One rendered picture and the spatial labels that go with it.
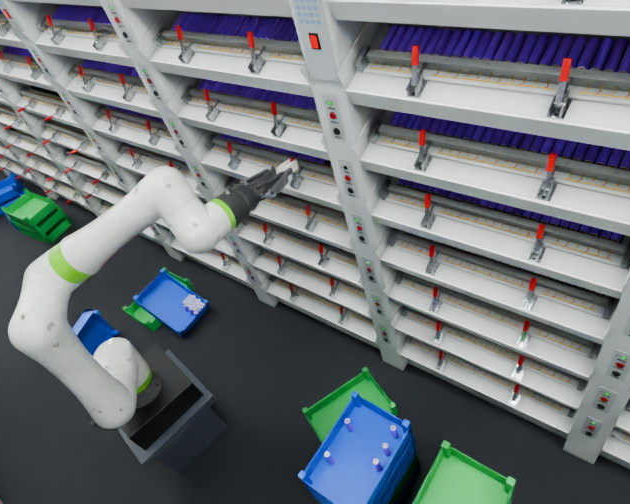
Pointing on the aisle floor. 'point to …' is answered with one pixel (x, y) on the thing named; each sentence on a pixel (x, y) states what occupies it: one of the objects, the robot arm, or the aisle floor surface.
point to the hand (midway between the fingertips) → (286, 168)
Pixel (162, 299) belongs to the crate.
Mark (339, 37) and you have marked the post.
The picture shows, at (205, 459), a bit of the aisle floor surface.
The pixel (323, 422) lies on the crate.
